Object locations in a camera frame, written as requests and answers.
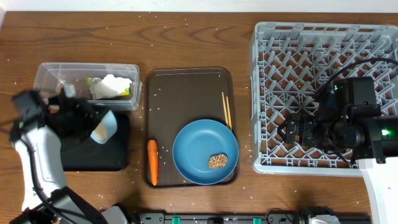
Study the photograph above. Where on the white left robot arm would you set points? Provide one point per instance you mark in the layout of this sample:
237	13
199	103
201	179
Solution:
37	136

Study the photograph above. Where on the blue plate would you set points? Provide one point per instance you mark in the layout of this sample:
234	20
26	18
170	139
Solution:
194	146

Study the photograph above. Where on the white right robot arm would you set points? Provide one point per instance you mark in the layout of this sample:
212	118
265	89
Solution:
349	118

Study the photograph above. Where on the white tissue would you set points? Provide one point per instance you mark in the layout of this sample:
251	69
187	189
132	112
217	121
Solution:
110	86

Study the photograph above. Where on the grey dishwasher rack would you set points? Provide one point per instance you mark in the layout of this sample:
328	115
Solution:
288	62

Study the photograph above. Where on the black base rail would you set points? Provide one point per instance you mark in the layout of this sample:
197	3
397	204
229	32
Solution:
160	218

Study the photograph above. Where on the light blue rice bowl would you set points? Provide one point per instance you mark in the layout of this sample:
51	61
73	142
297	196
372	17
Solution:
106	128

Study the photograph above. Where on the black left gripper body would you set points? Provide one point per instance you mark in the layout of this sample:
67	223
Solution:
80	122

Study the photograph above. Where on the black waste tray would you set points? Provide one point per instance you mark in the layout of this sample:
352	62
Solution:
88	155

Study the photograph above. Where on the brown serving tray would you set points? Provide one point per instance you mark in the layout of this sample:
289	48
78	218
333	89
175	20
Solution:
175	98

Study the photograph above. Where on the brown walnut cookie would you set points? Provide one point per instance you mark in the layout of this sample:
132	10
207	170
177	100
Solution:
217	161

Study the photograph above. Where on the orange carrot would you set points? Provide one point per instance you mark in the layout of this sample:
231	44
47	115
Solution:
152	151

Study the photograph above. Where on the colourful snack wrapper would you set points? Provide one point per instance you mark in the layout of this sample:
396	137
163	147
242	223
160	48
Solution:
91	81

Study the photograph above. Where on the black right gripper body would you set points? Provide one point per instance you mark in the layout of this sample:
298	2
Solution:
313	134

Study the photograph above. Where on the clear plastic bin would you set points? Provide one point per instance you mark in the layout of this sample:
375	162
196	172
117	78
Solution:
51	77

